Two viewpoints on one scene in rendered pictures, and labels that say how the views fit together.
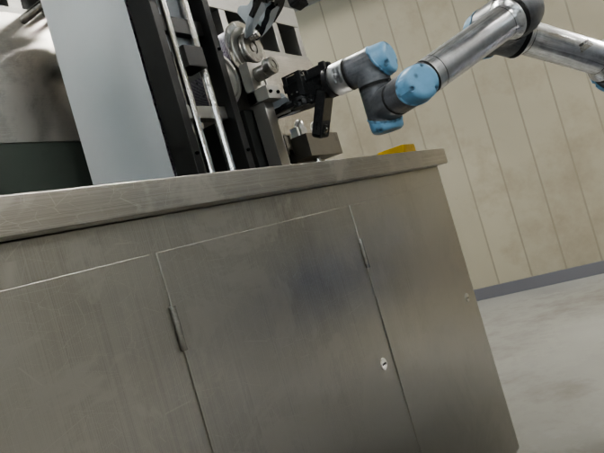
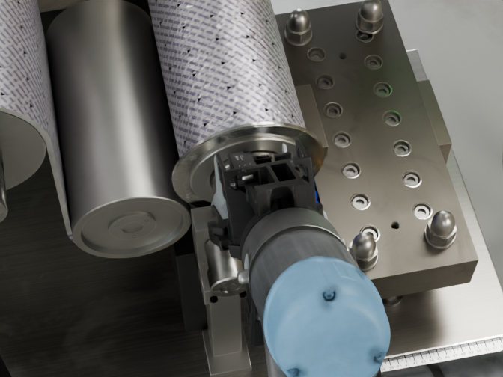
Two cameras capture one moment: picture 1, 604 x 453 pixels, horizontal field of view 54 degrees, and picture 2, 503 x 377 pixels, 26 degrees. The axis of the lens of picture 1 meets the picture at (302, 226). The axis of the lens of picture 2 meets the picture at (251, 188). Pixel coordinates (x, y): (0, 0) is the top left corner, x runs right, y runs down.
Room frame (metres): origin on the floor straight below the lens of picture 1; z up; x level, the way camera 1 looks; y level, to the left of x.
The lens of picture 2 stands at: (1.04, -0.38, 2.13)
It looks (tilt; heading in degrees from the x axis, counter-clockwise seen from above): 59 degrees down; 45
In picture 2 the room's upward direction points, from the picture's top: straight up
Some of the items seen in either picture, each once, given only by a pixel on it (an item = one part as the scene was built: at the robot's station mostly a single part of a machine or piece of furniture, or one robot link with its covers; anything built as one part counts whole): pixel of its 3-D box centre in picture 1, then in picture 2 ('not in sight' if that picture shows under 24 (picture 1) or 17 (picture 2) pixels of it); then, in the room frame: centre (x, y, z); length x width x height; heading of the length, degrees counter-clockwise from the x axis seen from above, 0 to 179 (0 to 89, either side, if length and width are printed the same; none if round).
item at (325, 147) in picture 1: (267, 165); (364, 142); (1.68, 0.05, 1.00); 0.40 x 0.16 x 0.06; 56
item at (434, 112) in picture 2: not in sight; (429, 135); (1.76, 0.01, 0.97); 0.10 x 0.03 x 0.11; 56
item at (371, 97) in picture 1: (385, 105); not in sight; (1.32, -0.25, 1.01); 0.11 x 0.08 x 0.11; 20
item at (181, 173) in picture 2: (246, 50); (248, 168); (1.44, 0.01, 1.25); 0.15 x 0.01 x 0.15; 146
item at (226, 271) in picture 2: (270, 66); (228, 278); (1.36, -0.03, 1.18); 0.04 x 0.02 x 0.04; 146
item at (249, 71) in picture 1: (272, 124); (224, 299); (1.38, 0.00, 1.05); 0.06 x 0.05 x 0.31; 56
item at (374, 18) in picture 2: not in sight; (370, 12); (1.80, 0.15, 1.05); 0.04 x 0.04 x 0.04
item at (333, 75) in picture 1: (340, 77); not in sight; (1.38, -0.18, 1.11); 0.08 x 0.05 x 0.08; 146
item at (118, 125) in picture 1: (102, 102); not in sight; (1.25, 0.33, 1.17); 0.34 x 0.05 x 0.54; 56
